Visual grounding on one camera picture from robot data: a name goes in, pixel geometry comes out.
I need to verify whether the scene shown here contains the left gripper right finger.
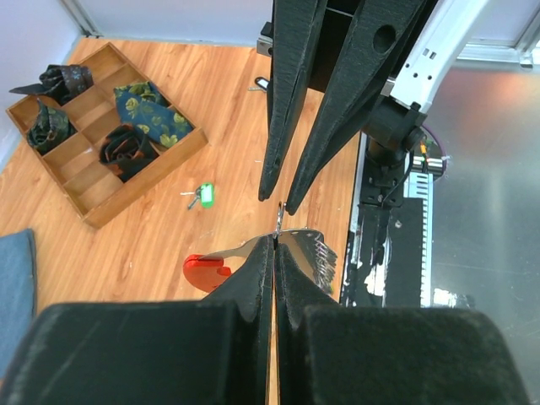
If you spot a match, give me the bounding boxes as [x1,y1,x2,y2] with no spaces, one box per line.
[275,245,529,404]

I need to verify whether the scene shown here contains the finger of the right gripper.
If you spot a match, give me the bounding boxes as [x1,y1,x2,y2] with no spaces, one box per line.
[286,1,426,215]
[258,1,327,201]

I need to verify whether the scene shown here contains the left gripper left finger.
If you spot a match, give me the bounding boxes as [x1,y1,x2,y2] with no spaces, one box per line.
[1,236,274,404]

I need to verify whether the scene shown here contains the metal key organizer red handle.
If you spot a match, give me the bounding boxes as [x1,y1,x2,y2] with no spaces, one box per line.
[182,203,338,295]

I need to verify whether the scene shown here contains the key with green tag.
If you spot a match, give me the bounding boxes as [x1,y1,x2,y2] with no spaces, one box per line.
[181,182,215,210]

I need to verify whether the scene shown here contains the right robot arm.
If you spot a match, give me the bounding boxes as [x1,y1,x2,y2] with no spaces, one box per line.
[258,1,488,213]

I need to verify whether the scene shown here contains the key with black tag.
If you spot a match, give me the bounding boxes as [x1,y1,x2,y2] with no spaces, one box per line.
[248,77,269,92]

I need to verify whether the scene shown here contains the blue yellow floral tie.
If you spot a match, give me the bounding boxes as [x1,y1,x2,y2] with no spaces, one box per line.
[113,81,194,148]

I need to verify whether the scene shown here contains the black orange rolled tie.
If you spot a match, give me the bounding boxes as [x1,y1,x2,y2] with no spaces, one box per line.
[99,124,159,183]

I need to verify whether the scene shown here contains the wooden compartment tray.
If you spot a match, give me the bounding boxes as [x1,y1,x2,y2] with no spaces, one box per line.
[5,40,210,230]

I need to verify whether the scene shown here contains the folded blue cloth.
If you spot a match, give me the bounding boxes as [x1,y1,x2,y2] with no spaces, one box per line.
[0,229,37,375]

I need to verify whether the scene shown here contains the dark navy rolled tie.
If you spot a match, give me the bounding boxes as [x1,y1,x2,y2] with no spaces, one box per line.
[9,64,94,105]

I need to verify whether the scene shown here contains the dark green rolled tie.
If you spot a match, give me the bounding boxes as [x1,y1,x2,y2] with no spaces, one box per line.
[26,100,77,156]

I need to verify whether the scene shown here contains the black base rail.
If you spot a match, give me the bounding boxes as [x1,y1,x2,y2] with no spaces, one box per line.
[339,128,475,309]

